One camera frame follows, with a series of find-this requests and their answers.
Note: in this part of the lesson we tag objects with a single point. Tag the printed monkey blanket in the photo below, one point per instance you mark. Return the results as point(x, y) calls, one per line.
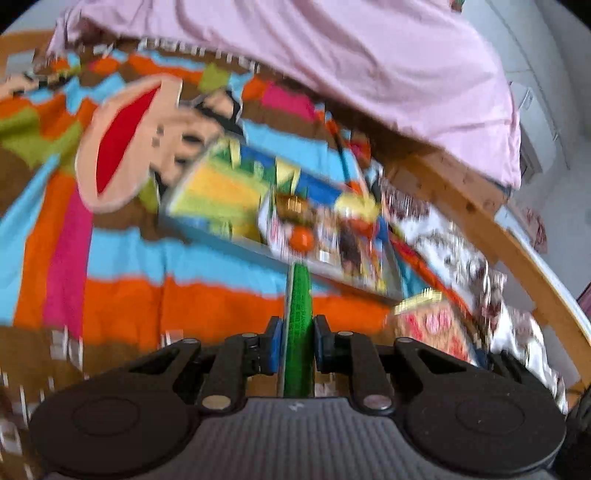
point(138, 295)

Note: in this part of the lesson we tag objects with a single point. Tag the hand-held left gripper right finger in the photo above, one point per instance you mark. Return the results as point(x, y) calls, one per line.
point(323, 346)

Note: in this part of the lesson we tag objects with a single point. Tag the small orange ball candy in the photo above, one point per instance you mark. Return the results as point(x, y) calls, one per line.
point(301, 239)

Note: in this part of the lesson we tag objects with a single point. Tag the wooden bed frame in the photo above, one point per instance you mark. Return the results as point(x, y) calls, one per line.
point(508, 240)

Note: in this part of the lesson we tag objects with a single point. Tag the pink bed sheet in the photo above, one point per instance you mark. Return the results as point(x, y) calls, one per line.
point(323, 55)

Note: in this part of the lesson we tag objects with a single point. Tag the gold snack packet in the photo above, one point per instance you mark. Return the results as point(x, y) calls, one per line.
point(292, 206)

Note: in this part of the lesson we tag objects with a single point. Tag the dark brown snack packet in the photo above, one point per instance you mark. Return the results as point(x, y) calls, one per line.
point(353, 249)

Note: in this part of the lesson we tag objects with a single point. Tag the pink floral cloth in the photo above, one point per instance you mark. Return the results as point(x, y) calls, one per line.
point(535, 228)

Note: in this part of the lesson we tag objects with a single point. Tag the wooden bed rail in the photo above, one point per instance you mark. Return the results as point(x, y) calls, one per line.
point(18, 46)

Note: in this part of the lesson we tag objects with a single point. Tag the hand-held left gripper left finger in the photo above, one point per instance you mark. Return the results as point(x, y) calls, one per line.
point(273, 346)

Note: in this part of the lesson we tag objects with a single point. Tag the white air conditioner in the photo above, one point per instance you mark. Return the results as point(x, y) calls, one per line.
point(528, 157)

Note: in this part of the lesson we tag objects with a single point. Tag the pale snack packet red print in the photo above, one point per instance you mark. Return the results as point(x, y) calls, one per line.
point(434, 323)

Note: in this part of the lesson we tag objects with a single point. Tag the white brown floral quilt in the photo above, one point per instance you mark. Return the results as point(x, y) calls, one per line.
point(461, 258)

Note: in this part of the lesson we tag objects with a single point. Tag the dinosaur print tray box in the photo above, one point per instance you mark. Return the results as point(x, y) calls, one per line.
point(217, 194)

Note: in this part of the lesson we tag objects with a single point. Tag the green sausage stick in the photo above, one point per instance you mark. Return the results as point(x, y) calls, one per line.
point(298, 323)

